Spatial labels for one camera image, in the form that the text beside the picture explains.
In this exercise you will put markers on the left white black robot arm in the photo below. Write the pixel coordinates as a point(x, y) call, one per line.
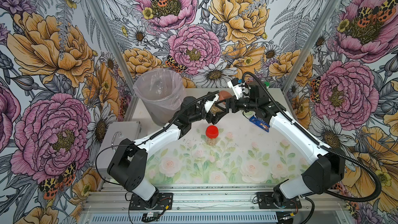
point(128, 165)

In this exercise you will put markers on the red lid peanut jar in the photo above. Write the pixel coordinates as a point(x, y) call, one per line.
point(212, 133)

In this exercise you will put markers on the aluminium rail frame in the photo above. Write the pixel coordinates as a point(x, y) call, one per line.
point(192, 204)

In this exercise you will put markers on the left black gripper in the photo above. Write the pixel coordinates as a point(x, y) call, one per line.
point(215, 118)

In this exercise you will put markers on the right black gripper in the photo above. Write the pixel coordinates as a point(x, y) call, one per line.
point(228, 105)

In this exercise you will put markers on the brown lid peanut jar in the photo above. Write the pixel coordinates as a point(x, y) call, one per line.
point(217, 108)

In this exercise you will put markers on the right aluminium corner post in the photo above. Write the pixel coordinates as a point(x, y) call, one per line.
point(314, 34)

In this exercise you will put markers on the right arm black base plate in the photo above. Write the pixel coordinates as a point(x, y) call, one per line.
point(272, 200)

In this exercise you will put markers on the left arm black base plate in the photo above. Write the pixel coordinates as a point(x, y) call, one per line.
point(159, 202)

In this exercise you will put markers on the silver aluminium case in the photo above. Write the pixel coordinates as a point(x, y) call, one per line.
point(116, 133)

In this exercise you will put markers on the aluminium corner post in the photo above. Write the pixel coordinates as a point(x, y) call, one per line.
point(96, 9)
point(314, 34)

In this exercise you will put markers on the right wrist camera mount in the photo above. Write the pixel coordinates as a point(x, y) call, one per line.
point(238, 87)

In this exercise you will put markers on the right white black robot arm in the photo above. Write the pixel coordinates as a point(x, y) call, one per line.
point(326, 164)

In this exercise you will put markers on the left aluminium corner post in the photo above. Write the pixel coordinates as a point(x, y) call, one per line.
point(96, 9)

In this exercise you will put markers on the blue gauze bandage packet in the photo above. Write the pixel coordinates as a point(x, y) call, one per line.
point(260, 123)

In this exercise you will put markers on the mesh bin with pink bag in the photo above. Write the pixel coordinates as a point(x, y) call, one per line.
point(162, 93)

